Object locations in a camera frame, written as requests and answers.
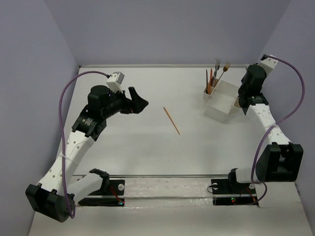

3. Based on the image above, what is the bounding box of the gold knife dark handle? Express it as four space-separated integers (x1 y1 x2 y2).
205 69 209 94

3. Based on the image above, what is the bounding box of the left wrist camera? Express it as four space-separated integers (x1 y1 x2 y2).
106 72 125 92

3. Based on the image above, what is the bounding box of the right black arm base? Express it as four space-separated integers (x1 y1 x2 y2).
207 178 258 206

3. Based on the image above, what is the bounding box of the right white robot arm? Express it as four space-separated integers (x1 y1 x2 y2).
226 59 304 193

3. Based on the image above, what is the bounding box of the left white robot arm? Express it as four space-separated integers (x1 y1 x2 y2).
26 85 149 223

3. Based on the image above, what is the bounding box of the white utensil caddy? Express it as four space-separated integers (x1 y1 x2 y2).
204 81 240 123

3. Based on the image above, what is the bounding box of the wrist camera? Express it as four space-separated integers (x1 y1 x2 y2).
257 54 279 76
106 72 125 92

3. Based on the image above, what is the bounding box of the silver fork dark handle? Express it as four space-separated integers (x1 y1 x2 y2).
212 59 221 86

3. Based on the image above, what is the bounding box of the orange chopstick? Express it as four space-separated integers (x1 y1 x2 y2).
163 107 180 135

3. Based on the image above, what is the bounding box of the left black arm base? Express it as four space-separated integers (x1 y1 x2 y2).
77 178 125 207

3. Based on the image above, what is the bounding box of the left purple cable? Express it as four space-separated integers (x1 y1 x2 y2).
57 71 110 219

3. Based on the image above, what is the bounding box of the metal table rail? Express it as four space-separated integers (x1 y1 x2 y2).
79 63 254 69

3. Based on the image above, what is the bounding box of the gold fork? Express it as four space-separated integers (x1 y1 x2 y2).
215 62 231 86

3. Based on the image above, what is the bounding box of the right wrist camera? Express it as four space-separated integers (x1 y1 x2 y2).
257 54 279 76

